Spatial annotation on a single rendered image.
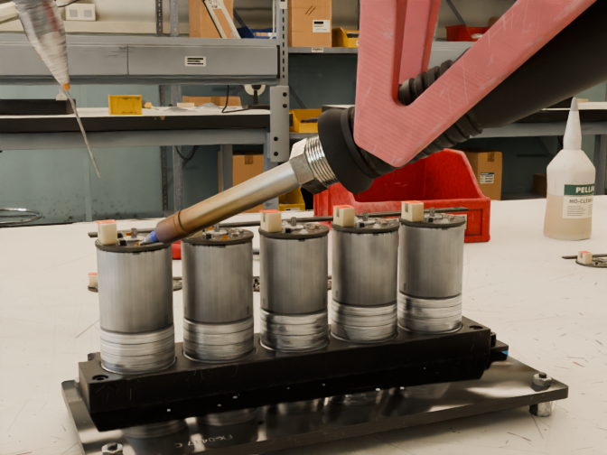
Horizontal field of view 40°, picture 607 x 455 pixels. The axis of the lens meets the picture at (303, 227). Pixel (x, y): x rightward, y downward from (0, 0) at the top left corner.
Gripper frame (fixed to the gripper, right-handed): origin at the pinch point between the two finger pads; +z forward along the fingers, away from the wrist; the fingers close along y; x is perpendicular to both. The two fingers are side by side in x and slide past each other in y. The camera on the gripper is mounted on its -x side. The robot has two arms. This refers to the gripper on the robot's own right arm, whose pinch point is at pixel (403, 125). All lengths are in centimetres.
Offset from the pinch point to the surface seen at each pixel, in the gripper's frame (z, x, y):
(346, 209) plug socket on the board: 4.7, -1.7, -5.6
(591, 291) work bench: 7.4, 7.9, -24.7
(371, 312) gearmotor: 7.4, 0.9, -5.5
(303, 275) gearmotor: 6.9, -1.5, -3.7
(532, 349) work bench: 8.1, 6.5, -13.3
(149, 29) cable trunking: 90, -230, -367
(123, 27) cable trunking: 94, -239, -358
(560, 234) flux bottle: 8.5, 5.0, -39.1
